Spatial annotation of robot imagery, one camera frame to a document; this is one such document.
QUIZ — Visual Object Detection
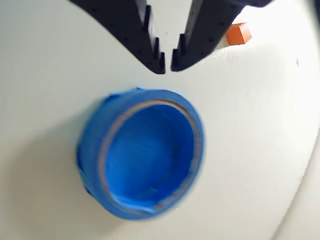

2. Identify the blue tape roll bin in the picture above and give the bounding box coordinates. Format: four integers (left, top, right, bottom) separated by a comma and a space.
75, 86, 207, 221

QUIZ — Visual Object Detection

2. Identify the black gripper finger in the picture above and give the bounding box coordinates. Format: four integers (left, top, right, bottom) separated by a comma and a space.
170, 0, 270, 72
68, 0, 167, 75

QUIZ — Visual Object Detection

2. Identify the orange cube block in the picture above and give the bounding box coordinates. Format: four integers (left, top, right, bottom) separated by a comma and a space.
225, 22, 253, 47

